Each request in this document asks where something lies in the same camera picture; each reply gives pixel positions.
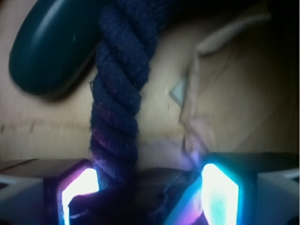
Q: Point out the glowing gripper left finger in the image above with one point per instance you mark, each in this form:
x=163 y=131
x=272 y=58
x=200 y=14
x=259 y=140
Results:
x=38 y=191

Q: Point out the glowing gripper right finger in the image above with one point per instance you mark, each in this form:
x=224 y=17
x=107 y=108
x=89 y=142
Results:
x=240 y=189

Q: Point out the brown paper bag bin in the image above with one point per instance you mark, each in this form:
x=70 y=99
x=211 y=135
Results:
x=230 y=101

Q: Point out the dark green oval case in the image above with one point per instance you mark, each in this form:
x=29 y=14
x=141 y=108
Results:
x=54 y=44

